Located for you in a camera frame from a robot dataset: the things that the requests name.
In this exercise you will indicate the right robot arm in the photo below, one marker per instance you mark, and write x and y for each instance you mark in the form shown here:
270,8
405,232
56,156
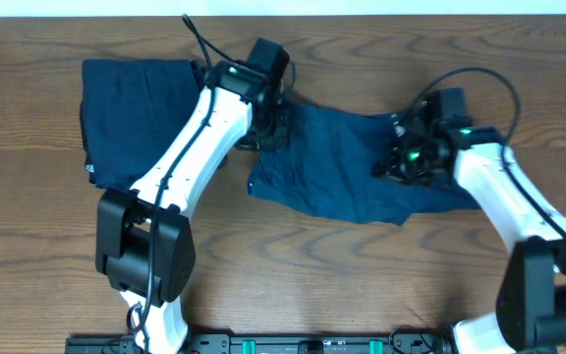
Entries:
437,137

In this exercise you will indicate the dark blue shorts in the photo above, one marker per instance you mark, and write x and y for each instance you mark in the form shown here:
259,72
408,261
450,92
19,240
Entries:
131,112
325,171

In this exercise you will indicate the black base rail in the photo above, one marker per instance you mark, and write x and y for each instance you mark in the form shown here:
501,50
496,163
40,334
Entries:
404,343

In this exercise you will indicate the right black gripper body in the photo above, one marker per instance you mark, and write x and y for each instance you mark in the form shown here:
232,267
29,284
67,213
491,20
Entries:
412,164

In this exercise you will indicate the folded dark blue shorts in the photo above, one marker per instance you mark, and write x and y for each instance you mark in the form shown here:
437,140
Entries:
131,112

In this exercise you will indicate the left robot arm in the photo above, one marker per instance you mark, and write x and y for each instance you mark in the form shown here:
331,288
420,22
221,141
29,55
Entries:
144,241

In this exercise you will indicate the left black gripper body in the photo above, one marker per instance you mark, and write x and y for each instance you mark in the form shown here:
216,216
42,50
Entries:
270,135

